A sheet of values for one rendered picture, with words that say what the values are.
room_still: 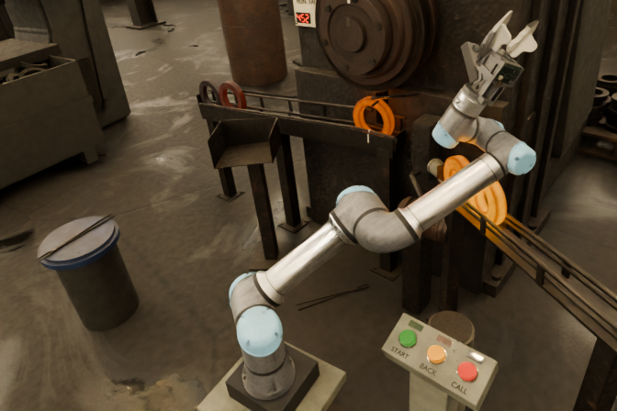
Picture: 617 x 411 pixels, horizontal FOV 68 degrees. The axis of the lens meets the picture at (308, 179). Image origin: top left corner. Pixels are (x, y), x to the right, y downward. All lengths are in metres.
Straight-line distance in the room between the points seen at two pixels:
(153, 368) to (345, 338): 0.78
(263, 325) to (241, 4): 3.59
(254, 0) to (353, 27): 2.91
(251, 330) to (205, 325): 0.89
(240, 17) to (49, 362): 3.26
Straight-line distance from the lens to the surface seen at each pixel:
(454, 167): 1.54
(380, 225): 1.18
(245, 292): 1.35
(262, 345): 1.24
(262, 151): 2.03
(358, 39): 1.64
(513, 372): 1.94
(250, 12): 4.50
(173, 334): 2.15
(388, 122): 1.81
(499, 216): 1.40
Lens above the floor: 1.52
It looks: 31 degrees down
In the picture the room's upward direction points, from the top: 7 degrees counter-clockwise
